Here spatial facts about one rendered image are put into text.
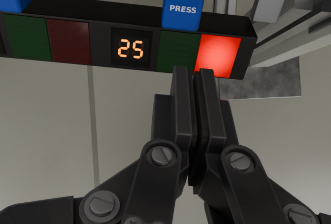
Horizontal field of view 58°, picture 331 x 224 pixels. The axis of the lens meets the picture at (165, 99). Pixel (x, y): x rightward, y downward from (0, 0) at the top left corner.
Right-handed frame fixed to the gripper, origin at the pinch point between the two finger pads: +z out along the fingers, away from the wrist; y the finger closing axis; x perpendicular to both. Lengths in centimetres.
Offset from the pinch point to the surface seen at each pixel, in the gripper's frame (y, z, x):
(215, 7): 10, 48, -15
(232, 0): 13, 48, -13
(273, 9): 7.2, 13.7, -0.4
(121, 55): -4.0, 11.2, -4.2
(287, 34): 13.0, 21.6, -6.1
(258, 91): 31, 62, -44
